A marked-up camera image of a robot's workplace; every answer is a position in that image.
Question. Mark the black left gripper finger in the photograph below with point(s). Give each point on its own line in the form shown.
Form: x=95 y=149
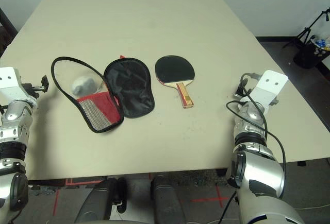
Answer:
x=45 y=83

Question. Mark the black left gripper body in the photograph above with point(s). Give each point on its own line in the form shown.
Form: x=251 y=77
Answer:
x=31 y=90

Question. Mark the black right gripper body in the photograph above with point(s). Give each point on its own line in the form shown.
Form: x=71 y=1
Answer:
x=241 y=90

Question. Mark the white grey wad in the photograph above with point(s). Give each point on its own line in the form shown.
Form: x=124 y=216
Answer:
x=82 y=85

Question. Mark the black rubber ping-pong paddle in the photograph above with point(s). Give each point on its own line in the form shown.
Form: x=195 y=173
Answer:
x=174 y=68

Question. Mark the black red paddle case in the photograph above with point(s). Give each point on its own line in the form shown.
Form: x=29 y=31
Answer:
x=134 y=85

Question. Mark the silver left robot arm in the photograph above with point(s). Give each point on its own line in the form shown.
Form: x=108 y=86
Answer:
x=15 y=116

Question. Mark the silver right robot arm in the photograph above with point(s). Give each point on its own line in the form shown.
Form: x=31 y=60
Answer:
x=257 y=172

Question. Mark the black trash bin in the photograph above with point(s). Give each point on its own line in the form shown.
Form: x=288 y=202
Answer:
x=306 y=55

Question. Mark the black tripod stand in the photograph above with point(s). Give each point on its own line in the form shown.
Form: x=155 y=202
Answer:
x=306 y=29

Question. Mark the white blue trash pile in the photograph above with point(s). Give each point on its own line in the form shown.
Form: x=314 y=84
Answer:
x=321 y=43

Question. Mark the grey robot left leg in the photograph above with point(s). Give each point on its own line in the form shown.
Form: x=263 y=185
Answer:
x=95 y=203

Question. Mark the grey robot leg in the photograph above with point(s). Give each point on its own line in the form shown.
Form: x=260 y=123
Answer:
x=167 y=200
x=95 y=203

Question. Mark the grey robot right leg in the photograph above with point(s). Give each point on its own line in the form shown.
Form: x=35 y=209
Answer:
x=167 y=200

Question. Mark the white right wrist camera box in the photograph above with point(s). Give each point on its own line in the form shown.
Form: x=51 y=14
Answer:
x=270 y=83

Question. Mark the dark furniture frame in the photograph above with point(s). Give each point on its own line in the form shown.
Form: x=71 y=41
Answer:
x=6 y=31

